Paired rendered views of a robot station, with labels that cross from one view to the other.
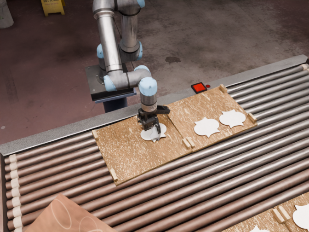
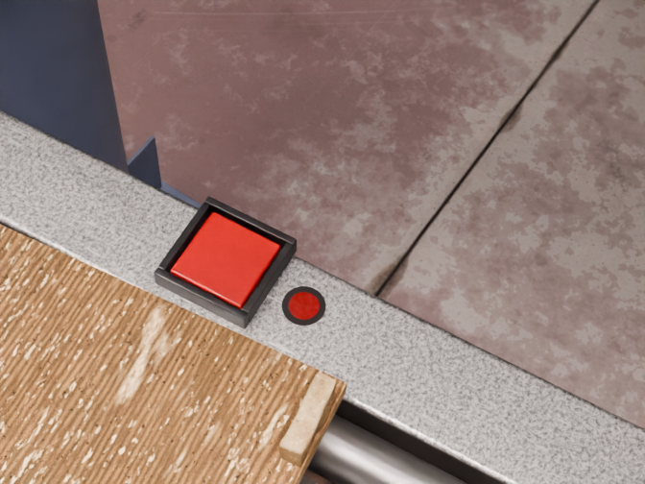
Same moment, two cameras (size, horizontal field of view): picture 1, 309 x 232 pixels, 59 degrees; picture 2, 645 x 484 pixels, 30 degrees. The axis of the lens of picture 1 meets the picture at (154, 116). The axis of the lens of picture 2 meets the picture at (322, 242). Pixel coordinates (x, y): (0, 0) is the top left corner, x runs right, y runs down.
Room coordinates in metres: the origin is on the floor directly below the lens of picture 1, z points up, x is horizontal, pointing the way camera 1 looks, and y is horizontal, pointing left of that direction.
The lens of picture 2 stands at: (1.02, -0.64, 1.69)
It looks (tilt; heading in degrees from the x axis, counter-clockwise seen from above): 59 degrees down; 47
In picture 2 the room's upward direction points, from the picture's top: 4 degrees clockwise
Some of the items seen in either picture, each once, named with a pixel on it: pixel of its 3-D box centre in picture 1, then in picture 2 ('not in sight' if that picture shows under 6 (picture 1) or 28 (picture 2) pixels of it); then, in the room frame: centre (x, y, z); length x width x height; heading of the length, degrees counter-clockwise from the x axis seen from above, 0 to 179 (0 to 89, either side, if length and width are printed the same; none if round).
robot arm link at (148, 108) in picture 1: (149, 104); not in sight; (0.89, 0.02, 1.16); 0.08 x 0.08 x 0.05
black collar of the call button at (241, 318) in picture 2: (198, 88); (226, 261); (1.27, -0.28, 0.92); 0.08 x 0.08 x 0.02; 22
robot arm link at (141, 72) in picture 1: (140, 78); not in sight; (0.99, 0.06, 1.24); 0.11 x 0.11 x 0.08; 13
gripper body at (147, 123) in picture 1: (148, 116); not in sight; (0.89, 0.03, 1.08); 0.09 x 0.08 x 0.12; 122
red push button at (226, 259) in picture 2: (198, 88); (226, 262); (1.27, -0.28, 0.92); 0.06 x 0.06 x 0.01; 22
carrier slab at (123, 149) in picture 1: (140, 142); not in sight; (0.85, 0.08, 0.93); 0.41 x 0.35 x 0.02; 116
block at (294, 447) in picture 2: (223, 88); (309, 419); (1.23, -0.42, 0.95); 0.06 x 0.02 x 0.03; 25
